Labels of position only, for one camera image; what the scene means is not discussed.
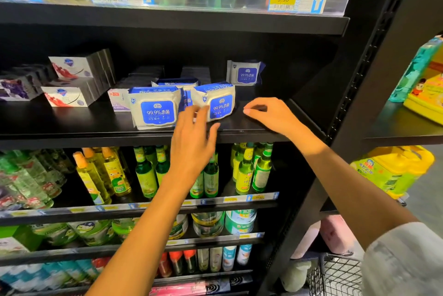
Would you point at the long pink packet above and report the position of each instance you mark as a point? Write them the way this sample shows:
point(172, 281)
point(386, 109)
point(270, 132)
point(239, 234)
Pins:
point(187, 288)

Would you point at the row of white small bottles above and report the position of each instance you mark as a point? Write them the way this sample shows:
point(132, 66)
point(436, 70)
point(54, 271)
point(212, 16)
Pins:
point(225, 258)

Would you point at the row of white upright packs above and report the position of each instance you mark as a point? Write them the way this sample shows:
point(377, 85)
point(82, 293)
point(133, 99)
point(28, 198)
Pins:
point(246, 74)

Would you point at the person's right hand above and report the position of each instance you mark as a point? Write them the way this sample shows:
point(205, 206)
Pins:
point(277, 116)

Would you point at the yellow detergent jug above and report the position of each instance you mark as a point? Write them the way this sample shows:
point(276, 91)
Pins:
point(391, 171)

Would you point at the person's left hand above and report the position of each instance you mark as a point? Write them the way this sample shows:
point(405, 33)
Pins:
point(192, 147)

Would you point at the row of white pink soap boxes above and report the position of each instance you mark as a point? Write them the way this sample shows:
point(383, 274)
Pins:
point(119, 97)

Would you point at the cream white pouch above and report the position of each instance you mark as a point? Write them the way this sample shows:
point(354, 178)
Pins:
point(296, 275)

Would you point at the person's left forearm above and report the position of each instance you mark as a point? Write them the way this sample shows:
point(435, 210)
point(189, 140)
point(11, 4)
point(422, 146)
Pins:
point(138, 244)

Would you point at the single blue label wipe pack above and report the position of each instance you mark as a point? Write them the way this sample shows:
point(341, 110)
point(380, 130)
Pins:
point(218, 102)
point(178, 83)
point(156, 111)

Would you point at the black store shelf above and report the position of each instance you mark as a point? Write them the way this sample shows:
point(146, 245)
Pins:
point(41, 126)

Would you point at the row of green yellow bottles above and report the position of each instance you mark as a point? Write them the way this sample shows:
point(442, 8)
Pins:
point(145, 171)

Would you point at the row of purple soap boxes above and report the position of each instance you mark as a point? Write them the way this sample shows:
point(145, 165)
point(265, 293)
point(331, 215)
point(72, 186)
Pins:
point(21, 86)

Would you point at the row of white red soap boxes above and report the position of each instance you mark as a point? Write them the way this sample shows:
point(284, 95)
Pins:
point(69, 91)

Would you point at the green lidded wipe tub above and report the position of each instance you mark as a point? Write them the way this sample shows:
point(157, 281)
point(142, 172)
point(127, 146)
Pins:
point(240, 221)
point(180, 226)
point(207, 223)
point(54, 233)
point(93, 231)

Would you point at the green white box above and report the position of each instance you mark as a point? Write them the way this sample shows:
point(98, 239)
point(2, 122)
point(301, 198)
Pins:
point(17, 240)

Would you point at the person's right forearm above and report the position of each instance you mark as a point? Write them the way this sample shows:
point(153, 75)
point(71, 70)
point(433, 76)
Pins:
point(360, 188)

